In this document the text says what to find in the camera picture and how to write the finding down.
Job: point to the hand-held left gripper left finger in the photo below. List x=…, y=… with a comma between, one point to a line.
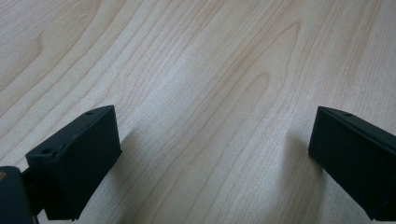
x=77, y=161

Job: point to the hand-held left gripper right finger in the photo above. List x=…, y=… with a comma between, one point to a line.
x=358, y=155

